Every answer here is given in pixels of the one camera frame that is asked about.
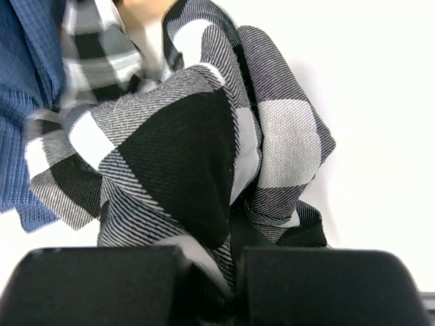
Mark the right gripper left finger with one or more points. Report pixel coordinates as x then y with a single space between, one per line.
98 286

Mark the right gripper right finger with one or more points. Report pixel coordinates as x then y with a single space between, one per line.
277 286

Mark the black white checked shirt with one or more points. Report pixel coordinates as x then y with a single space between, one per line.
159 158

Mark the blue checked shirt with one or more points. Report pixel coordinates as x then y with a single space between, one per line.
31 77

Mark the wooden clothes rack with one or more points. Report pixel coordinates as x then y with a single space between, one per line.
136 13

